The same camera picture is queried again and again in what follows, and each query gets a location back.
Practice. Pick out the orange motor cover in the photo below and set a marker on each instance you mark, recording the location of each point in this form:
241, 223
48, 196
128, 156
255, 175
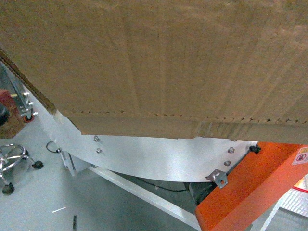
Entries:
256, 183

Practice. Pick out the white conveyor side panel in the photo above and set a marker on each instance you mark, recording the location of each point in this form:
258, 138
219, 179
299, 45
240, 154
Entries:
181, 160

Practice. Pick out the chrome stool base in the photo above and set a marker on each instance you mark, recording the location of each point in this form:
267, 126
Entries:
11, 155

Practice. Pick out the brown cardboard box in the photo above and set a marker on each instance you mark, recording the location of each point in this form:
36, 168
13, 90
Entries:
232, 69

